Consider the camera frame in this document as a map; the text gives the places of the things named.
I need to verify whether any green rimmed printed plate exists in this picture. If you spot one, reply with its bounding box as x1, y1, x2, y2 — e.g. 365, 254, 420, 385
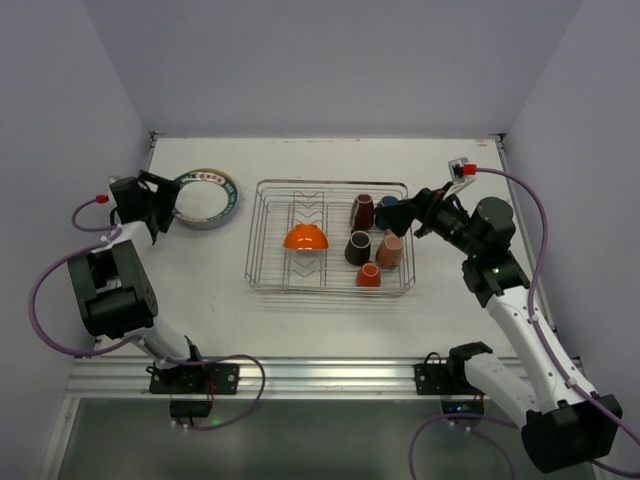
173, 167, 240, 230

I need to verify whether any black cup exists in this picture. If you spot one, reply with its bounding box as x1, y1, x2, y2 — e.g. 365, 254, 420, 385
344, 230, 371, 267

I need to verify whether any red orange cup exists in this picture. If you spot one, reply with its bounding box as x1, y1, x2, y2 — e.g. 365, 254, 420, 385
356, 262, 382, 288

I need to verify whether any orange bowl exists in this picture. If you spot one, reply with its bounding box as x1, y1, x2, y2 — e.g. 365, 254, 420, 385
283, 223, 329, 251

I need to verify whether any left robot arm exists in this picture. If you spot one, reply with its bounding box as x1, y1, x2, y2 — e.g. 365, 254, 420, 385
67, 170, 198, 370

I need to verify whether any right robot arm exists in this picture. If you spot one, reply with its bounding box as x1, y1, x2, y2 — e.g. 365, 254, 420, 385
375, 188, 622, 473

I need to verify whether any blue cup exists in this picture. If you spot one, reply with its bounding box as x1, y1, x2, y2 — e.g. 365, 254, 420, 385
376, 195, 399, 210

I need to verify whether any dark brown cup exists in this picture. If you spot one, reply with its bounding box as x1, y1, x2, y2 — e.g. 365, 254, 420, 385
349, 194, 375, 232

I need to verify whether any pink cup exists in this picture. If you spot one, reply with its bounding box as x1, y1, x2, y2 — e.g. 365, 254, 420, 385
376, 229, 404, 269

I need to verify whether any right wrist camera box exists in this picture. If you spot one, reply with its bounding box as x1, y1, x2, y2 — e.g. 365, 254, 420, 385
447, 157, 477, 195

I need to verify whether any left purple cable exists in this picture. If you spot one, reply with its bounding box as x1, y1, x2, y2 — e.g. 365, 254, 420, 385
28, 197, 266, 432

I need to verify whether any wire dish rack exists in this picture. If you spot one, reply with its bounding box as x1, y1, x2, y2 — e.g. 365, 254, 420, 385
245, 179, 416, 297

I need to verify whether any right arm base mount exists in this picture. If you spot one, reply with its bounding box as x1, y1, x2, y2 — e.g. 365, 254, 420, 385
413, 351, 485, 416

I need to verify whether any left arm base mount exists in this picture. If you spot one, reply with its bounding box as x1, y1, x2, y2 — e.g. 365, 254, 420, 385
146, 363, 239, 423

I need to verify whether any aluminium rail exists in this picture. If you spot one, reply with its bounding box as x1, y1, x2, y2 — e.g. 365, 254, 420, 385
62, 357, 594, 401

